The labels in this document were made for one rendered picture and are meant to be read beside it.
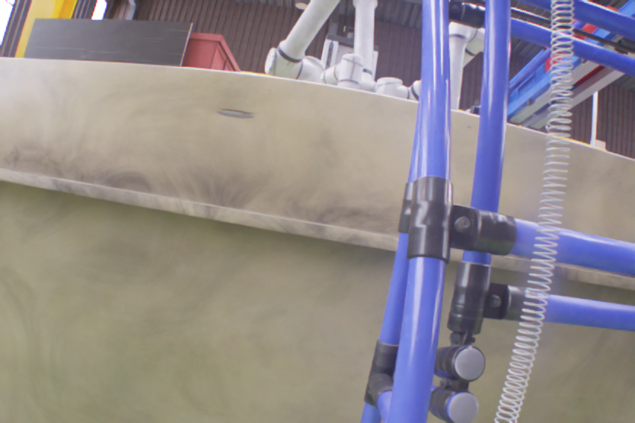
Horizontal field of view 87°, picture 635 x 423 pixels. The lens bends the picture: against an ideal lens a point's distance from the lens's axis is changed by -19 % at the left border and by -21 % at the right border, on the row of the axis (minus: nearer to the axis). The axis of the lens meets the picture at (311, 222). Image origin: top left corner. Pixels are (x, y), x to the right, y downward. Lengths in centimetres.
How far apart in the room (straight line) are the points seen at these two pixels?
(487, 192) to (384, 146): 33
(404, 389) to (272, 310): 43
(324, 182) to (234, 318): 27
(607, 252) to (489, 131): 16
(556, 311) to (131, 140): 69
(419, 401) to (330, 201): 44
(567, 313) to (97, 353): 74
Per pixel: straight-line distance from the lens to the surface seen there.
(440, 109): 36
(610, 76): 144
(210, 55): 78
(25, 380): 95
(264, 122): 70
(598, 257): 38
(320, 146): 68
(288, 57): 222
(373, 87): 179
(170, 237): 71
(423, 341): 29
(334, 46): 263
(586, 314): 45
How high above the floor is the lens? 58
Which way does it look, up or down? level
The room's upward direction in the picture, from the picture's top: 10 degrees clockwise
